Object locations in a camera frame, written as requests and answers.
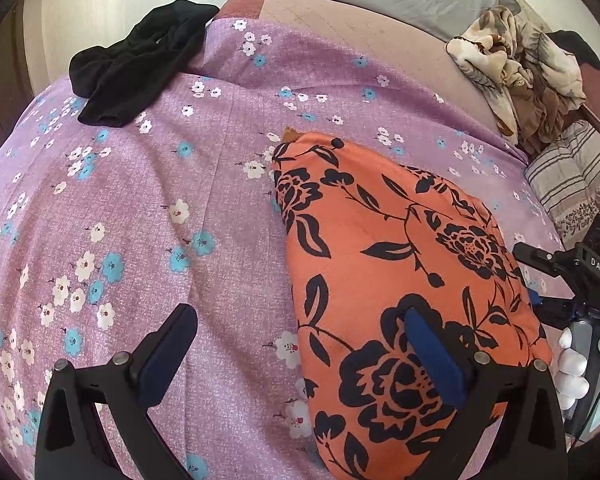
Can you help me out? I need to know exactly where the person's right hand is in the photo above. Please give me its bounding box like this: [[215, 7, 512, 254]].
[[555, 329, 600, 411]]

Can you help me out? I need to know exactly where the brown wooden door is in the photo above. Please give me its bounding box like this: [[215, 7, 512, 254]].
[[0, 7, 37, 173]]

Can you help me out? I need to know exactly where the dark cloth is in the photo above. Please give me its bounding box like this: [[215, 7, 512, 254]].
[[545, 30, 600, 72]]

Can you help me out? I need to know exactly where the crumpled beige floral cloth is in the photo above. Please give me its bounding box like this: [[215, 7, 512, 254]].
[[445, 5, 589, 157]]

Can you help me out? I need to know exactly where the purple floral bedsheet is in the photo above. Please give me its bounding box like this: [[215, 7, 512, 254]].
[[0, 15, 577, 480]]

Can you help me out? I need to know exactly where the striped cushion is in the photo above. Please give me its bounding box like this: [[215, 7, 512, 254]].
[[524, 120, 600, 250]]

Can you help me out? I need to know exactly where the orange black floral garment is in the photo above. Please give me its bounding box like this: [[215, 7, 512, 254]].
[[270, 127, 554, 480]]

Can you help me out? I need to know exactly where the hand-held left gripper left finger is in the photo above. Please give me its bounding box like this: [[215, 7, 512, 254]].
[[34, 302, 200, 480]]

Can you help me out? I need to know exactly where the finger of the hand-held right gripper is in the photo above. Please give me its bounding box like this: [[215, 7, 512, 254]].
[[527, 287, 582, 332], [512, 241, 581, 282]]

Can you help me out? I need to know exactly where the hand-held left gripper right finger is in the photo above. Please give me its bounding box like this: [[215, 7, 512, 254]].
[[403, 306, 569, 480]]

